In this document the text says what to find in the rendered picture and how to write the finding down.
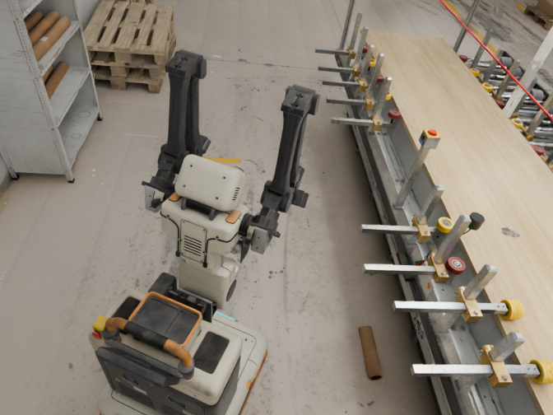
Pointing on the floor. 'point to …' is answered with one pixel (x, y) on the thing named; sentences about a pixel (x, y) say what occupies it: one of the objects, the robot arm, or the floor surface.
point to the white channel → (530, 73)
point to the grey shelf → (24, 118)
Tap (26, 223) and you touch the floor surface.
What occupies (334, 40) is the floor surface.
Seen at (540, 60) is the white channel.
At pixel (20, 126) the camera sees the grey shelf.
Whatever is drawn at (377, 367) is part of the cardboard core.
